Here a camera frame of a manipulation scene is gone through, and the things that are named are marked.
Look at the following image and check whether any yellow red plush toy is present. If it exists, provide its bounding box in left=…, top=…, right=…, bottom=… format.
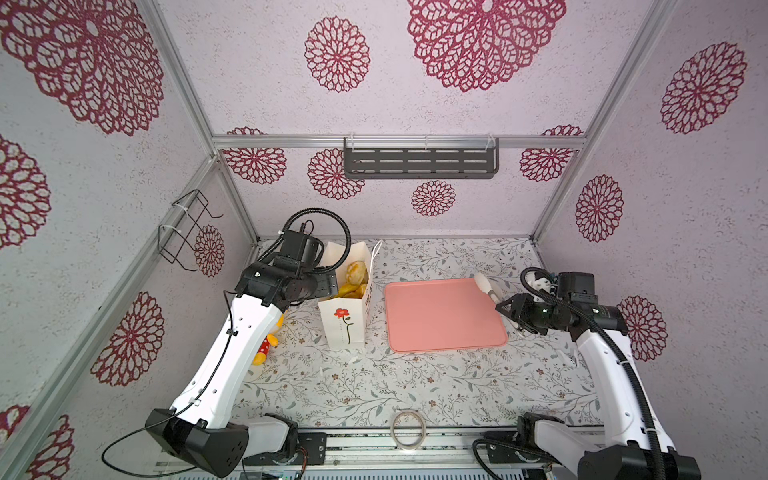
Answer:
left=252, top=315, right=285, bottom=365

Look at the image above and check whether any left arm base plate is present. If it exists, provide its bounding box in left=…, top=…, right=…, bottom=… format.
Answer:
left=244, top=432, right=328, bottom=467

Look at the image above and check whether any white paper gift bag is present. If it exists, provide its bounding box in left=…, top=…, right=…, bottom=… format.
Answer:
left=318, top=240, right=383, bottom=350

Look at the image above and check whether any clear tape roll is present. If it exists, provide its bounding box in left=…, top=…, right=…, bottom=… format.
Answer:
left=389, top=410, right=427, bottom=452

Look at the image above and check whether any pink plastic tray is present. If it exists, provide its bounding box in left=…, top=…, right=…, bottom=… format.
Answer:
left=384, top=279, right=508, bottom=353

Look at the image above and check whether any black wire wall rack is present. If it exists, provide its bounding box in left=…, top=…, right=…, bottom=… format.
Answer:
left=156, top=189, right=225, bottom=277

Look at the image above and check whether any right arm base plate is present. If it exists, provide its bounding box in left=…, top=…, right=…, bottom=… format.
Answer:
left=483, top=431, right=559, bottom=464

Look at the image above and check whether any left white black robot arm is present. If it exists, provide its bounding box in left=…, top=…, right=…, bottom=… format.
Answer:
left=145, top=230, right=338, bottom=478

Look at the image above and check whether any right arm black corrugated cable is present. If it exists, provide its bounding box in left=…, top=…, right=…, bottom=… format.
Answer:
left=519, top=266, right=668, bottom=480

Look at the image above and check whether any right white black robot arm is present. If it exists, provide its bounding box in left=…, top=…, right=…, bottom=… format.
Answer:
left=472, top=267, right=702, bottom=479

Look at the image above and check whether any grey slotted wall shelf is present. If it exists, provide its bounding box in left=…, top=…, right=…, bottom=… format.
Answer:
left=342, top=138, right=499, bottom=180

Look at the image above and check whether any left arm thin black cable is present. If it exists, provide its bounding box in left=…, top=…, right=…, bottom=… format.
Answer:
left=100, top=290, right=238, bottom=479

